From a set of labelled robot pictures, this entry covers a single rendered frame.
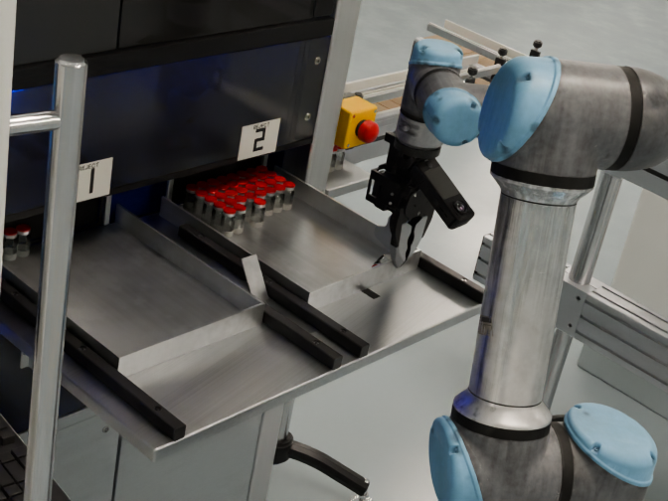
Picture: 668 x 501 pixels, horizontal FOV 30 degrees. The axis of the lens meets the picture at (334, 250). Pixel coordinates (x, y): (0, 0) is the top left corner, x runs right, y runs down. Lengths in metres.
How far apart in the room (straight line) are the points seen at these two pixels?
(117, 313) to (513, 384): 0.62
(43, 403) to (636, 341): 1.86
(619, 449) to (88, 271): 0.82
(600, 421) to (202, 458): 1.02
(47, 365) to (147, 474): 1.19
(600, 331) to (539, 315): 1.43
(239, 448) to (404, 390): 0.97
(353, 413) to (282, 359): 1.46
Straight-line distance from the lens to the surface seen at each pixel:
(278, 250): 1.99
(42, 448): 1.15
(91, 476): 2.17
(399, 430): 3.16
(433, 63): 1.80
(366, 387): 3.29
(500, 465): 1.44
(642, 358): 2.80
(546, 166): 1.35
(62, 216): 1.02
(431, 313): 1.91
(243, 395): 1.65
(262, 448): 2.49
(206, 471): 2.39
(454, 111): 1.71
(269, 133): 2.04
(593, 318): 2.83
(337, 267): 1.97
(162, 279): 1.87
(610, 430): 1.51
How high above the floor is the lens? 1.83
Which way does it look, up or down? 28 degrees down
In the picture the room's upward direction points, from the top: 11 degrees clockwise
